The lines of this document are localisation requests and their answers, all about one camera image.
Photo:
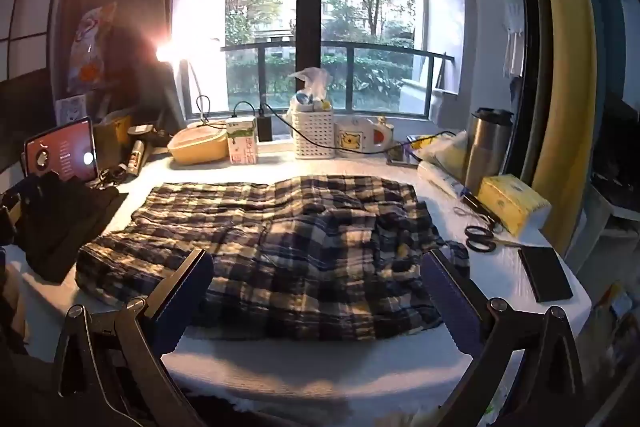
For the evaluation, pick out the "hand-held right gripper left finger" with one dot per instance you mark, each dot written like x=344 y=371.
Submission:
x=187 y=292

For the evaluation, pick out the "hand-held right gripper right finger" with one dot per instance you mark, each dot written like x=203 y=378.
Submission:
x=450 y=302

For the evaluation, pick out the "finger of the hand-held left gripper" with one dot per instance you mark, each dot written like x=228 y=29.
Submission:
x=9 y=217

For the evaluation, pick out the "plaid pants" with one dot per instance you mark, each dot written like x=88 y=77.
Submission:
x=300 y=247

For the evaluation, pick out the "dark folded cloth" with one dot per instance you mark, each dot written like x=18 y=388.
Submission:
x=60 y=222

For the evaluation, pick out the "black scissors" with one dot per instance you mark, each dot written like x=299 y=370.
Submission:
x=480 y=239

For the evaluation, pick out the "tablet with red screen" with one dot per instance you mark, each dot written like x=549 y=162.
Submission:
x=60 y=152

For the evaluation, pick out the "black phone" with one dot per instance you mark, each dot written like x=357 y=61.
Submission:
x=545 y=274

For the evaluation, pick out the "yellow tissue pack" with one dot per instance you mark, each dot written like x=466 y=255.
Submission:
x=510 y=202

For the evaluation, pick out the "white plastic packet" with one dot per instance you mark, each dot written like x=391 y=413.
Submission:
x=442 y=179

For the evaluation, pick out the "small white cartoon box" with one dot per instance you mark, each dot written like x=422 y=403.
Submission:
x=70 y=109

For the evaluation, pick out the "brown cardboard box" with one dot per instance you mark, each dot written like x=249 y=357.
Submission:
x=112 y=132

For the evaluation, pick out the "small spray bottle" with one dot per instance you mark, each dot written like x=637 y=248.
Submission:
x=136 y=159

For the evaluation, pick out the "white textured tablecloth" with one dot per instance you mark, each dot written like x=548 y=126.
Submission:
x=325 y=367

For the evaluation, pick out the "yellow lidded container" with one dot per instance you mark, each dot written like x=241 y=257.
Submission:
x=197 y=149

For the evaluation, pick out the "white yellow plastic bag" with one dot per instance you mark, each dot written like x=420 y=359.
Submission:
x=445 y=152

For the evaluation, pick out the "steel thermos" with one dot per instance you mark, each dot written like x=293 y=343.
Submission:
x=487 y=152

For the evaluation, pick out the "purple packet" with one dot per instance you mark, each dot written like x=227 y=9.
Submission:
x=412 y=149

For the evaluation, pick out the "white green milk carton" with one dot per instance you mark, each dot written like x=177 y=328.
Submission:
x=242 y=142

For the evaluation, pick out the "black device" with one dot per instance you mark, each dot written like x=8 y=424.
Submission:
x=147 y=134

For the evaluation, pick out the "black power adapter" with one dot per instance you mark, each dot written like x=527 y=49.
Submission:
x=265 y=129

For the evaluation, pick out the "colourful snack bag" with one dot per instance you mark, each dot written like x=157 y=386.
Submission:
x=90 y=52

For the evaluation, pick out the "white plastic basket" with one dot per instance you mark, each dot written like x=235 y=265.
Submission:
x=312 y=134

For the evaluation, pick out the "black balcony railing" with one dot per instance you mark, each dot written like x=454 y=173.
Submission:
x=350 y=49

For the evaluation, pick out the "hanging laundry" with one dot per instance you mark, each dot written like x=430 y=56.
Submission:
x=514 y=37

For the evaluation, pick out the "black window frame post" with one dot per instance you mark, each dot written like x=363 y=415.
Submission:
x=310 y=7

